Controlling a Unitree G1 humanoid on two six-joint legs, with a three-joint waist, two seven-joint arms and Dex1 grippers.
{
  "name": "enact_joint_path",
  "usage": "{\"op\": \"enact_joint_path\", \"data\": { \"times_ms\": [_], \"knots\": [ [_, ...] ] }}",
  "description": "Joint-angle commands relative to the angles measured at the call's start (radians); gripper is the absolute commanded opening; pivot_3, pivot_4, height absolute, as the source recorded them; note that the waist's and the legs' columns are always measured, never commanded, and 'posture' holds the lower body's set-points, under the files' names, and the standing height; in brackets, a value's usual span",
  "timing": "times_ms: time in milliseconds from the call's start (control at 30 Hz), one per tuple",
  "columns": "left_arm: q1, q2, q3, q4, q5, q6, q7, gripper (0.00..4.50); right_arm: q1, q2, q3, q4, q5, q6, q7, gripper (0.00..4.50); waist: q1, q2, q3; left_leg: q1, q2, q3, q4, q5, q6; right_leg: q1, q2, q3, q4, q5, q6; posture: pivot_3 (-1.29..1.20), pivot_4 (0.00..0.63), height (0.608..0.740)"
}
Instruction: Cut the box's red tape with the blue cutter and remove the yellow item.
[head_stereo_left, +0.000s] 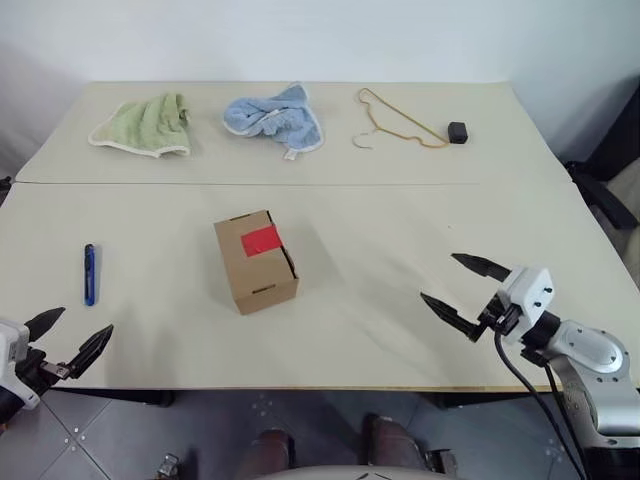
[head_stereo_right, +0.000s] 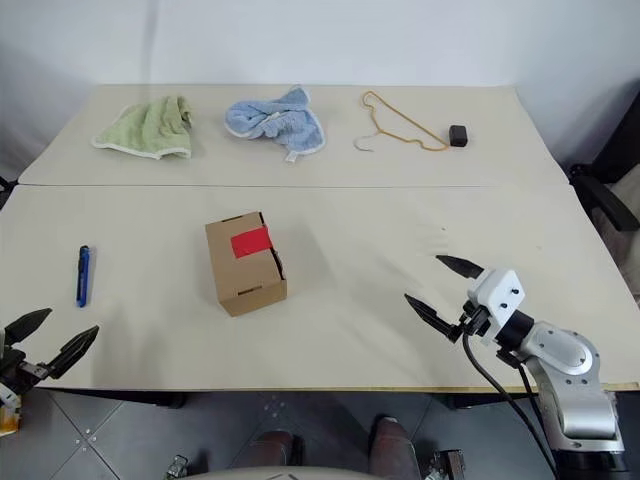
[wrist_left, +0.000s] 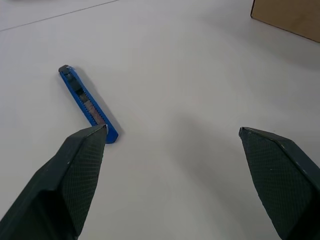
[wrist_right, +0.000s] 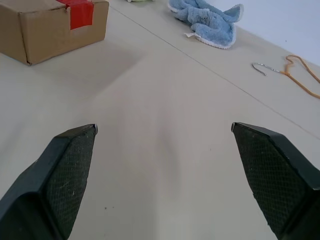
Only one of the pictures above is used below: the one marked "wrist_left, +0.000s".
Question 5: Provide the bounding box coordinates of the brown cardboard box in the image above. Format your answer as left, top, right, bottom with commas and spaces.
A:
249, 0, 320, 44

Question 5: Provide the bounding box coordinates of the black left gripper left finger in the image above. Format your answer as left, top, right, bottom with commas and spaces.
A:
0, 124, 109, 240

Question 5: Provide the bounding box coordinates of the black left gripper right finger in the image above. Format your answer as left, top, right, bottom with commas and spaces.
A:
238, 126, 320, 240

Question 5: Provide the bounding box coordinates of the blue pen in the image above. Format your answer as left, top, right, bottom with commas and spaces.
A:
58, 64, 119, 145

